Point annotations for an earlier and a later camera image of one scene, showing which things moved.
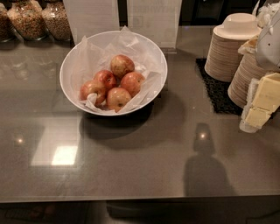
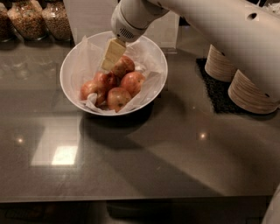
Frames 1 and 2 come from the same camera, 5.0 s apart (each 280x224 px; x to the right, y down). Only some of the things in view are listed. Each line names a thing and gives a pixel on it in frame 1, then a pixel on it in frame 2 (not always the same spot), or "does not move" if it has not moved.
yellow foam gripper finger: (266, 100) to (115, 49)
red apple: (121, 64) does not move
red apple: (132, 81) does not move
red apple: (94, 87) does not move
